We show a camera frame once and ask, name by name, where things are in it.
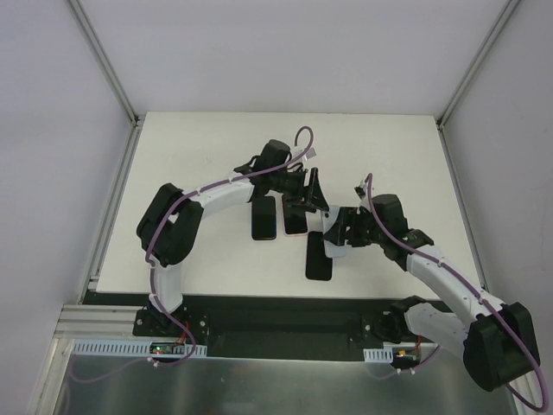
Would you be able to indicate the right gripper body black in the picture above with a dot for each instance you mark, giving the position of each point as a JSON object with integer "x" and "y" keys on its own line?
{"x": 342, "y": 226}

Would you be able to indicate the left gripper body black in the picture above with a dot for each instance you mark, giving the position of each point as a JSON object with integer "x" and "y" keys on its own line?
{"x": 308, "y": 188}

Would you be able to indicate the pink phone case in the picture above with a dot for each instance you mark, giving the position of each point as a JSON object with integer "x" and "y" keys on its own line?
{"x": 295, "y": 234}

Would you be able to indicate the black phone case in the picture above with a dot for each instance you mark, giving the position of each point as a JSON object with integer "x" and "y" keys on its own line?
{"x": 318, "y": 266}
{"x": 264, "y": 239}

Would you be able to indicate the light blue phone face-down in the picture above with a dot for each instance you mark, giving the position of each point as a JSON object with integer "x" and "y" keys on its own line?
{"x": 328, "y": 219}

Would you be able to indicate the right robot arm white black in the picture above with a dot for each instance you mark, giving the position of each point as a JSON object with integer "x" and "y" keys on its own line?
{"x": 495, "y": 340}

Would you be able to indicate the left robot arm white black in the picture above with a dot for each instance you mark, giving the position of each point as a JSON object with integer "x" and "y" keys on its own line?
{"x": 168, "y": 229}

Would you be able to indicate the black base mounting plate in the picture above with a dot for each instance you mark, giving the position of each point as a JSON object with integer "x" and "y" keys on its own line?
{"x": 276, "y": 328}

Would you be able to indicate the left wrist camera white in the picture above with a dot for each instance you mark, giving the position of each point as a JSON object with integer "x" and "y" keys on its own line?
{"x": 308, "y": 154}

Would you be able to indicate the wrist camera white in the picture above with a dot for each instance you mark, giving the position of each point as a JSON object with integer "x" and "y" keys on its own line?
{"x": 308, "y": 154}
{"x": 364, "y": 191}

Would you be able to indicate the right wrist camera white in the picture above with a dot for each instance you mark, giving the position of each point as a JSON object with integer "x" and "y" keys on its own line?
{"x": 364, "y": 191}

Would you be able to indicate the right white cable duct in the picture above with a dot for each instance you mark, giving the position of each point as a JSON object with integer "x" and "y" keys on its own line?
{"x": 378, "y": 355}

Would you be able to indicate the white cable duct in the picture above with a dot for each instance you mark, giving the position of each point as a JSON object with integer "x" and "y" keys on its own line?
{"x": 378, "y": 355}
{"x": 113, "y": 348}

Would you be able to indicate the right aluminium frame post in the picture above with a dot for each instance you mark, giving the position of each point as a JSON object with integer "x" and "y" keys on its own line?
{"x": 497, "y": 29}

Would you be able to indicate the aluminium frame post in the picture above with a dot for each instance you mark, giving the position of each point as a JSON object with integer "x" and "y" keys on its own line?
{"x": 497, "y": 29}
{"x": 102, "y": 59}

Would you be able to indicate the left aluminium frame post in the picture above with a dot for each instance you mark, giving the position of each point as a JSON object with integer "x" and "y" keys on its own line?
{"x": 102, "y": 59}

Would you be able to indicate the left white cable duct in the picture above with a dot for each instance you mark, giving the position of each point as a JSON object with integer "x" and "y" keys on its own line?
{"x": 113, "y": 348}

